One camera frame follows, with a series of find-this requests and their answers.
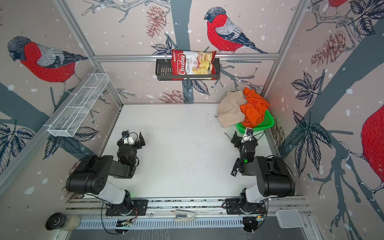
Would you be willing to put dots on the green plastic basket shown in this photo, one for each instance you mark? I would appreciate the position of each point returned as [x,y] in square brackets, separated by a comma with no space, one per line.
[267,123]

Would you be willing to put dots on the white wire mesh shelf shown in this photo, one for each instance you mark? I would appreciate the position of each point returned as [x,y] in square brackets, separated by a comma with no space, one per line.
[80,103]

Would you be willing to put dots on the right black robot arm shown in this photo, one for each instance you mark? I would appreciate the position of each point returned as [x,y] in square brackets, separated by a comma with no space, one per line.
[273,176]

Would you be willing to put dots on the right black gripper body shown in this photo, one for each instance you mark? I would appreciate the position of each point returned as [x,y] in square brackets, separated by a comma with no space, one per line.
[240,142]

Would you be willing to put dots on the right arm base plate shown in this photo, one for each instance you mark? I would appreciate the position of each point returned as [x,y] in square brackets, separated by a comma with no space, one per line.
[234,206]

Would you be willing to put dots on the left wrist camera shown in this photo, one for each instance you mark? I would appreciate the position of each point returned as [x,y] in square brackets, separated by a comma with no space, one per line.
[127,139]

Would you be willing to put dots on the black wall basket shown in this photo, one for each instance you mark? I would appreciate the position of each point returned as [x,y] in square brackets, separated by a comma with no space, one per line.
[164,72]

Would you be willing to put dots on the beige shorts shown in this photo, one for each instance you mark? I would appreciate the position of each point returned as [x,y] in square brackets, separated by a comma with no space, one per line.
[229,111]

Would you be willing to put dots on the grey clip tool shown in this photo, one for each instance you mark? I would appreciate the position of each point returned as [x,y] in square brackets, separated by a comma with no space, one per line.
[182,216]

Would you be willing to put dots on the tape roll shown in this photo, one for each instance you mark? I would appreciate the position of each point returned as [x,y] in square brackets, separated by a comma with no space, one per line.
[60,221]

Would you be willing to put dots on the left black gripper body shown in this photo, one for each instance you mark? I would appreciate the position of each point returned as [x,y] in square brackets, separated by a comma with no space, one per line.
[133,142]

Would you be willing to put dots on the small black marker object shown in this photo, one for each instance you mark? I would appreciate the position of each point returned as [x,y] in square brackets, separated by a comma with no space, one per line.
[235,168]

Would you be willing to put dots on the orange shorts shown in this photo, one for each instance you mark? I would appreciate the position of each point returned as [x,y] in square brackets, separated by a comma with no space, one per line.
[255,108]

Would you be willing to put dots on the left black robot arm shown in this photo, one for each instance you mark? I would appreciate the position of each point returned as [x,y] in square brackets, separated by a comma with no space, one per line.
[90,177]

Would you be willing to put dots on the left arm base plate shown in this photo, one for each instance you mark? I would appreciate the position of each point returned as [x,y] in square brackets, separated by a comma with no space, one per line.
[132,208]

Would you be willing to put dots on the white square box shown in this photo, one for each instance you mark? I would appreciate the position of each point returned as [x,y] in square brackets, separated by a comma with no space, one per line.
[288,219]

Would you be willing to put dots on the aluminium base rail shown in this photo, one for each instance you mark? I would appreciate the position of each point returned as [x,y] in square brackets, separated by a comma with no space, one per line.
[160,214]

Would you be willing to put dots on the red cassava chips bag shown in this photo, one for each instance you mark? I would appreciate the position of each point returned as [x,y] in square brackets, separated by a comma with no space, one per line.
[193,63]

